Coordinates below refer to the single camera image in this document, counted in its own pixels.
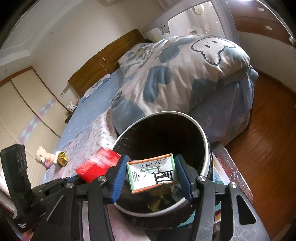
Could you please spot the blue star bed sheet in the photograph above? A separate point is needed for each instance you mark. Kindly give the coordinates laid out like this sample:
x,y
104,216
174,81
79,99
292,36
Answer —
x,y
90,108

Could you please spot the cream sliding wardrobe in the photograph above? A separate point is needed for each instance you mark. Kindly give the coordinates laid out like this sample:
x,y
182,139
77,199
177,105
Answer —
x,y
31,116

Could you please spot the pink floral quilt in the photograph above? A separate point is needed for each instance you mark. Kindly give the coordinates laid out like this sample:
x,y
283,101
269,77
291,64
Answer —
x,y
99,134

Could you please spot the yellow snack wrapper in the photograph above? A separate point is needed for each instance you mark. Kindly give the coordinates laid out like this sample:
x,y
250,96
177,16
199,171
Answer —
x,y
61,159

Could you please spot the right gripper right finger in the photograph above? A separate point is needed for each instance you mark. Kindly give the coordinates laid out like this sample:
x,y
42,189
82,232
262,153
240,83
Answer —
x,y
199,191

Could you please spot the blue white cartoon duvet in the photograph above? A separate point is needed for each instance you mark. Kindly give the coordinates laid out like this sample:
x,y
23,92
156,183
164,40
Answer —
x,y
206,77

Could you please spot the brown drawer cabinet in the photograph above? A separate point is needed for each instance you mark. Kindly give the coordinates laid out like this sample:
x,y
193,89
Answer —
x,y
254,17

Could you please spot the white bunny plush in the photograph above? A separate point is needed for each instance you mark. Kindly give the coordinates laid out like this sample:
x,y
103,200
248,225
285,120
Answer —
x,y
71,107

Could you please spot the green white paper carton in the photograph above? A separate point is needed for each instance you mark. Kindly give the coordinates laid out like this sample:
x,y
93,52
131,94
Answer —
x,y
148,174

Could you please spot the black white trash bin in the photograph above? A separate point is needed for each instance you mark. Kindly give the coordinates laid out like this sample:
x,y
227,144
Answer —
x,y
152,196

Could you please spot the cream teddy bear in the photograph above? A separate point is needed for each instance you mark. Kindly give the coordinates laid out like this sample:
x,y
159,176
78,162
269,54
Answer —
x,y
46,159

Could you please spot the grey bed guard rail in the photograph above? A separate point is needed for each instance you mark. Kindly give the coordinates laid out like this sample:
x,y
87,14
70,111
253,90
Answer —
x,y
194,18

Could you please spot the wooden headboard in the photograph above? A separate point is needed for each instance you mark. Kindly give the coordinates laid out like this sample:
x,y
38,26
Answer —
x,y
104,62

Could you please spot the blue white pillow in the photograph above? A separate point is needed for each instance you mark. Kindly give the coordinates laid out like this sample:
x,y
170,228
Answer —
x,y
95,86

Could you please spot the red snack package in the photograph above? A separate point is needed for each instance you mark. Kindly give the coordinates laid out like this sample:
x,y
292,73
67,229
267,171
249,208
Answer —
x,y
97,165

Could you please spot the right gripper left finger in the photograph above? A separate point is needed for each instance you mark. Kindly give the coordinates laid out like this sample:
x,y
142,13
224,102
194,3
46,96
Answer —
x,y
102,191

